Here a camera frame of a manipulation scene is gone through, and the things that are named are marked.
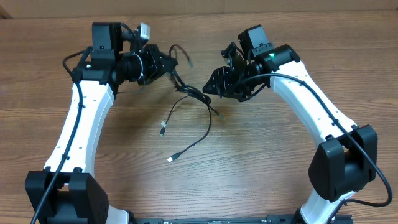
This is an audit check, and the black cable bundle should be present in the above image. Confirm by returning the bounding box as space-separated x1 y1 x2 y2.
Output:
159 44 225 163

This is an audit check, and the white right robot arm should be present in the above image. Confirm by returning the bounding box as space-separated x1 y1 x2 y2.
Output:
203 44 377 223

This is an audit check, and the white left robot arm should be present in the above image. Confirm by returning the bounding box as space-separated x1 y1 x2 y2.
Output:
25 44 178 223

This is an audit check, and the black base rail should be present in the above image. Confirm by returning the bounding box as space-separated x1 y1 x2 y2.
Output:
77 213 354 224

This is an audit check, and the brown cardboard wall panel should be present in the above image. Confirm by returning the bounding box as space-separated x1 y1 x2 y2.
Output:
1 0 397 19

